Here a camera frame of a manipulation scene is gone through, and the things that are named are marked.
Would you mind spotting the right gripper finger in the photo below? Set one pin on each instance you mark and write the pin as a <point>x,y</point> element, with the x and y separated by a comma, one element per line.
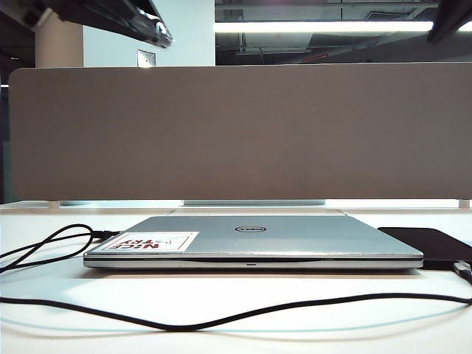
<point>453,16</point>

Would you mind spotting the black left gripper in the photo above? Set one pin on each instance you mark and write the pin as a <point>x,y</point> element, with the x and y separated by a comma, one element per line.
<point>38,15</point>

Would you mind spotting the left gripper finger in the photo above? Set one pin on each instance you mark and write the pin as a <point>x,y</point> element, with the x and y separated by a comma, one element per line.
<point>156,16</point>

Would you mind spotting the brown desk divider panel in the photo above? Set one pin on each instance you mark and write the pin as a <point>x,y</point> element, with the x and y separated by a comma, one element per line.
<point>239,129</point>

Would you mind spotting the white red printed sticker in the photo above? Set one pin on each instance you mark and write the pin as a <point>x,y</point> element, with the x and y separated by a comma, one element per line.
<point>173,243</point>

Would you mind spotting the silver Dell laptop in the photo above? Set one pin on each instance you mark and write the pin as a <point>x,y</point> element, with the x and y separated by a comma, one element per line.
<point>295,239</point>

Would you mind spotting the silver wall plate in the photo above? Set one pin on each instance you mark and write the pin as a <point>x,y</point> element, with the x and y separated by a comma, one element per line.
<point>146,59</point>

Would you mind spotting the white divider bracket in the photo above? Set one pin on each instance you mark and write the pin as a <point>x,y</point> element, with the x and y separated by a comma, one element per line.
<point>54,204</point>
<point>464,203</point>

